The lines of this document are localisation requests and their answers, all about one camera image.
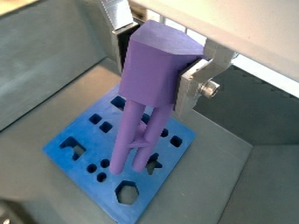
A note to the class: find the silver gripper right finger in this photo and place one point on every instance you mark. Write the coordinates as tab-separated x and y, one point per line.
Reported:
196	81

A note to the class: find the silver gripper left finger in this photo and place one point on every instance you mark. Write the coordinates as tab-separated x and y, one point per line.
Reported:
121	25

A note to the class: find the purple three prong object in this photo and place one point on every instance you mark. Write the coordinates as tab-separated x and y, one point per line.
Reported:
160	51

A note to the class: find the blue shape sorter board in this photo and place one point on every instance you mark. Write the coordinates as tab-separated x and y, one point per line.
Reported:
81	151

